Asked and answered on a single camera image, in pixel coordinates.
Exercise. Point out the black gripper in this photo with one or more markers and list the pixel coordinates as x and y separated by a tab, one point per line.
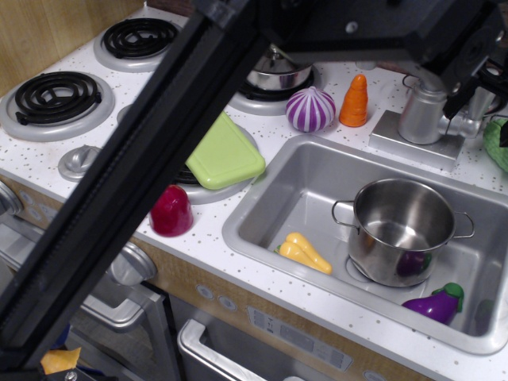
463	35

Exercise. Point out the silver toy faucet lever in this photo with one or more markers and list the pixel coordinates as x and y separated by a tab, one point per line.
479	103

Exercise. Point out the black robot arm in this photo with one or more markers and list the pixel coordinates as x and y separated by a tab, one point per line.
210	59

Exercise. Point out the green cloth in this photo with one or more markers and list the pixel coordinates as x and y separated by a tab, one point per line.
491	141

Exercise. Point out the silver toy faucet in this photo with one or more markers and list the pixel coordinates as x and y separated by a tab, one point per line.
422	133

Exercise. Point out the orange toy carrot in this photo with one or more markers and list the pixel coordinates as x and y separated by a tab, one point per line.
354	110

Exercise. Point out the stainless steel pot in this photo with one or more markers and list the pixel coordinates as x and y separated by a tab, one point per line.
398	230

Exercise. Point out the purple striped toy onion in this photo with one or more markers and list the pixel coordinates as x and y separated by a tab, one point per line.
310	110

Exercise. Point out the small steel pot on stove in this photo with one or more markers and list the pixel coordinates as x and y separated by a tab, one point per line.
274	71

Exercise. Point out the purple toy eggplant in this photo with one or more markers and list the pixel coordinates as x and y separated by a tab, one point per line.
442	305

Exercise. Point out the grey toy sink basin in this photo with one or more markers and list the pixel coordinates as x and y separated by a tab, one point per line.
296	194

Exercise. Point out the yellow toy bananas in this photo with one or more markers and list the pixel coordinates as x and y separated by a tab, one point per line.
296	247

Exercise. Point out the green plastic cutting board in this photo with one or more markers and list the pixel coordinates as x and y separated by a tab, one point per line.
224	156

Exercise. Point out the back left black burner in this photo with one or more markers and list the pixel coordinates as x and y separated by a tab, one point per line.
135	45

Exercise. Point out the black burner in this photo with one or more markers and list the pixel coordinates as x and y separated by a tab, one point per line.
135	45
56	106

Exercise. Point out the round silver front knob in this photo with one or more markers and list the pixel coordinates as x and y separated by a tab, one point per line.
132	266

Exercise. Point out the silver stove knob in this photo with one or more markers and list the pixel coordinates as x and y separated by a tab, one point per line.
74	164

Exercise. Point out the front left black burner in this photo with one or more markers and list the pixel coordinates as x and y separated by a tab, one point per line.
56	106

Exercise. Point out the left edge silver knob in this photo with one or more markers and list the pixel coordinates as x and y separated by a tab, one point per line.
10	203

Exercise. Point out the yellow tape piece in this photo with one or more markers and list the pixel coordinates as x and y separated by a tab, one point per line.
58	360

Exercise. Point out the silver dishwasher door handle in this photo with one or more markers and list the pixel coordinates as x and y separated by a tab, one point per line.
189	342

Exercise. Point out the silver oven door handle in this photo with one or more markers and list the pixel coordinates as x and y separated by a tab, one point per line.
121	318

